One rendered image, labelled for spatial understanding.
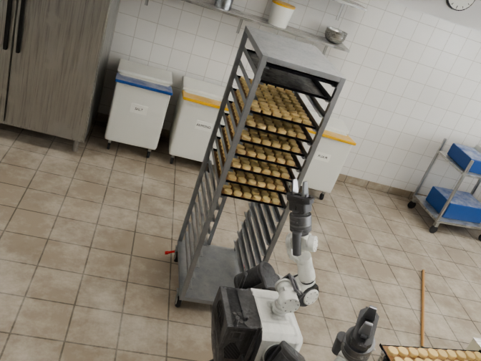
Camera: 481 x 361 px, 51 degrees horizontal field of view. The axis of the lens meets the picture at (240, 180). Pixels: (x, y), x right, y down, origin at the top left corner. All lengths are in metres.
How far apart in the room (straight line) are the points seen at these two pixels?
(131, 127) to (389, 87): 2.87
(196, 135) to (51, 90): 1.39
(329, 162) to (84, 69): 2.59
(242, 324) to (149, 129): 3.52
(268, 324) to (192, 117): 3.42
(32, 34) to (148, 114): 1.23
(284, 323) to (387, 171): 4.77
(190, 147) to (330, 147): 1.43
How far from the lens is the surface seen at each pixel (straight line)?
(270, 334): 1.79
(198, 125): 5.02
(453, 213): 6.25
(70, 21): 4.57
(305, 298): 2.20
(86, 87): 4.70
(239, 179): 3.02
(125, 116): 5.02
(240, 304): 1.84
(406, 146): 6.40
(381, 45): 5.82
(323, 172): 5.44
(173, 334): 3.42
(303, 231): 2.02
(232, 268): 3.84
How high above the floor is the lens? 2.40
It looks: 26 degrees down
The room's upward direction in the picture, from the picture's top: 20 degrees clockwise
